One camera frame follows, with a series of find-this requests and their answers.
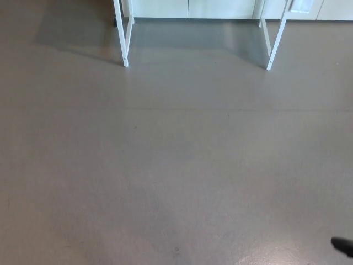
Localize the white cabinet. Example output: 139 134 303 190
121 0 353 22

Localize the white desk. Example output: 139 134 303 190
112 0 293 71

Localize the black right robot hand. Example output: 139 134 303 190
330 237 353 259

